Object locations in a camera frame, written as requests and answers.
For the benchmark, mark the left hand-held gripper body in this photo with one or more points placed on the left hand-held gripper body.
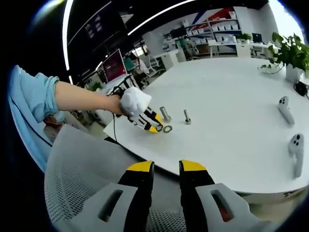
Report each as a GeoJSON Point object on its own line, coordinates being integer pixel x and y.
{"type": "Point", "coordinates": [135, 101]}

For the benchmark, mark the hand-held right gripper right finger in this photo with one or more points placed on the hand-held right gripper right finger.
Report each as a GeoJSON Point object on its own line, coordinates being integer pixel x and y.
{"type": "Point", "coordinates": [195, 193]}

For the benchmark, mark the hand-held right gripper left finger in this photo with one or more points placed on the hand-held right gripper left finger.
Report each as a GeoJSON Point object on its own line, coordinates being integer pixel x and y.
{"type": "Point", "coordinates": [137, 193]}

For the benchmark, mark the large threaded steel stud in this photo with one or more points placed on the large threaded steel stud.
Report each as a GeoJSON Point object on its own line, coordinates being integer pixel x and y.
{"type": "Point", "coordinates": [165, 113]}

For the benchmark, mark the small threaded steel stud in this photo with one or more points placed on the small threaded steel stud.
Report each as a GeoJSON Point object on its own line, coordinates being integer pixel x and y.
{"type": "Point", "coordinates": [187, 117]}

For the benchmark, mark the white tilted standing desk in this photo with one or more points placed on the white tilted standing desk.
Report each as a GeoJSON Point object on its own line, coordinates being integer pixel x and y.
{"type": "Point", "coordinates": [118, 83]}

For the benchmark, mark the monitor with red screen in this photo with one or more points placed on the monitor with red screen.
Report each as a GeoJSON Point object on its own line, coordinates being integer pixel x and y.
{"type": "Point", "coordinates": [114, 66]}

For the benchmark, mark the white office chair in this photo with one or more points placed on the white office chair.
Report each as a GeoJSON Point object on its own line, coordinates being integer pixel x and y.
{"type": "Point", "coordinates": [155, 64]}

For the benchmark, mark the white low cabinet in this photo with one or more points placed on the white low cabinet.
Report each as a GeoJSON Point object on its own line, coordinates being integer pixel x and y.
{"type": "Point", "coordinates": [172, 59]}

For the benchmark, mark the grey mesh office chair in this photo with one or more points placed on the grey mesh office chair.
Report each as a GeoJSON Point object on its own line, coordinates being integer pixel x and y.
{"type": "Point", "coordinates": [79, 164]}

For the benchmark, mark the dark ceiling display panel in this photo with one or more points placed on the dark ceiling display panel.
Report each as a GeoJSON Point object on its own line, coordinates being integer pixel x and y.
{"type": "Point", "coordinates": [96, 29]}

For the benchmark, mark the long curved ceiling light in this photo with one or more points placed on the long curved ceiling light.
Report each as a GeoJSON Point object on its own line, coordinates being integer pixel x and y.
{"type": "Point", "coordinates": [157, 17]}

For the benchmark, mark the narrow ceiling light strip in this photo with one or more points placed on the narrow ceiling light strip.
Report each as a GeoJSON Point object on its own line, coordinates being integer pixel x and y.
{"type": "Point", "coordinates": [66, 36]}

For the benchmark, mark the white background desk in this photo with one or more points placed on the white background desk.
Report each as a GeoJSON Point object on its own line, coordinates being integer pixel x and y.
{"type": "Point", "coordinates": [222, 44]}

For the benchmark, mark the white handheld controller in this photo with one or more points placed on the white handheld controller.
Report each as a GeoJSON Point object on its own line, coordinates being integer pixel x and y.
{"type": "Point", "coordinates": [286, 110]}
{"type": "Point", "coordinates": [296, 152]}

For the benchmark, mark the white storage shelving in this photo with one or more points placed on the white storage shelving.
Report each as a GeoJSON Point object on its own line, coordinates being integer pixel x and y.
{"type": "Point", "coordinates": [217, 26]}

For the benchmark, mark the person's light blue shirt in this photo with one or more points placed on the person's light blue shirt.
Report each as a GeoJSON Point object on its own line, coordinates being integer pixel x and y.
{"type": "Point", "coordinates": [26, 116]}

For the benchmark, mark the small potted plant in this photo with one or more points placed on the small potted plant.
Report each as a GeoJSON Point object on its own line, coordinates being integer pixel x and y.
{"type": "Point", "coordinates": [245, 37]}

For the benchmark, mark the small black monitor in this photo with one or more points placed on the small black monitor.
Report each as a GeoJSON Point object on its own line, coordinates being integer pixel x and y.
{"type": "Point", "coordinates": [257, 38]}

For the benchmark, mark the large potted green plant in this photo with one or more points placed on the large potted green plant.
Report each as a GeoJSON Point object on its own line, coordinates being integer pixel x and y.
{"type": "Point", "coordinates": [289, 52]}

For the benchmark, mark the black wall screen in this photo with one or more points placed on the black wall screen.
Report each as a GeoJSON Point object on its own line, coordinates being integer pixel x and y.
{"type": "Point", "coordinates": [178, 33]}

